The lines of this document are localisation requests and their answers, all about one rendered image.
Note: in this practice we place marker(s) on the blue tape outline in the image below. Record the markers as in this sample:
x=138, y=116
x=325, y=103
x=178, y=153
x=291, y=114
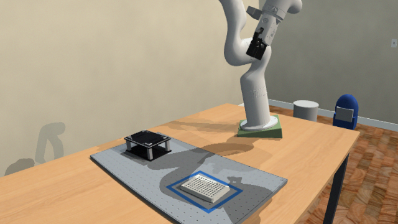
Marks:
x=198, y=205

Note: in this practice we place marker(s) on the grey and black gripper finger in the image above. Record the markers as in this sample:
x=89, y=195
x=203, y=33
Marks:
x=261, y=50
x=253, y=47

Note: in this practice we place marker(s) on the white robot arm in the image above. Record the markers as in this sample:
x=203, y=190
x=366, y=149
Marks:
x=253, y=85

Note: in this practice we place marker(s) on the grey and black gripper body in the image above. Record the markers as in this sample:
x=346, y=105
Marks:
x=270, y=24

